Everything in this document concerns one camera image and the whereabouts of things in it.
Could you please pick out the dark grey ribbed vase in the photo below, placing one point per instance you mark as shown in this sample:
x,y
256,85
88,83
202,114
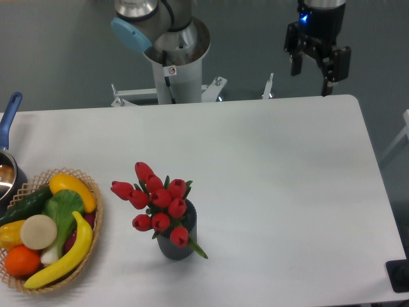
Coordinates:
x,y
174,243

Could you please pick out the dark green cucumber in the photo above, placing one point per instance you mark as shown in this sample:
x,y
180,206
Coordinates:
x,y
32,204

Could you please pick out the red tulip bouquet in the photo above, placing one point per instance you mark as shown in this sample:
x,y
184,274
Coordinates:
x,y
162,200

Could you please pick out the black device at table edge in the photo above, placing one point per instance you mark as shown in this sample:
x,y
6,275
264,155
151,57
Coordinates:
x,y
398,275

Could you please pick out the yellow squash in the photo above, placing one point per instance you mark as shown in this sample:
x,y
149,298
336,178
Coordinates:
x,y
62,181

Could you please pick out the yellow bell pepper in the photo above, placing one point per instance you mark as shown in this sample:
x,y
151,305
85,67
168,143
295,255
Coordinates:
x,y
10,235

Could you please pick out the blue handled saucepan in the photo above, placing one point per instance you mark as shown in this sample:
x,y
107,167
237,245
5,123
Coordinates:
x,y
12,177

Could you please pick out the white furniture frame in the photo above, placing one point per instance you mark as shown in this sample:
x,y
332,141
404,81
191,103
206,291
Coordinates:
x,y
396,145

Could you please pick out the woven wicker basket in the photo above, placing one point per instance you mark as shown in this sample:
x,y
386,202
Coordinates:
x,y
37,182

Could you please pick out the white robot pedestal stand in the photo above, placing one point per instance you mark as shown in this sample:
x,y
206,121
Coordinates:
x,y
180,84

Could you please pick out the yellow banana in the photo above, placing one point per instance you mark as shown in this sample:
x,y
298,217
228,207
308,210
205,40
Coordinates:
x,y
69,261

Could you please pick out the orange fruit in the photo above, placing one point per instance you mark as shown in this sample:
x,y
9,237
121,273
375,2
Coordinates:
x,y
22,261

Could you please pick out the beige round disc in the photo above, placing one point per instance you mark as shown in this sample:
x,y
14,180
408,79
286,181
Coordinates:
x,y
38,232

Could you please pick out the green bok choy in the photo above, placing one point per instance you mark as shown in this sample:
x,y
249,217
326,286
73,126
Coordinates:
x,y
59,208

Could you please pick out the purple red vegetable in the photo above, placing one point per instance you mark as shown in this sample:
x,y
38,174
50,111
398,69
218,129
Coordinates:
x,y
90,218

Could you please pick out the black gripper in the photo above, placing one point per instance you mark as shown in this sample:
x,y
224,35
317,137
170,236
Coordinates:
x,y
315,34

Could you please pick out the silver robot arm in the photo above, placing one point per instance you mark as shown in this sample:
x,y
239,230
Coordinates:
x,y
173,40

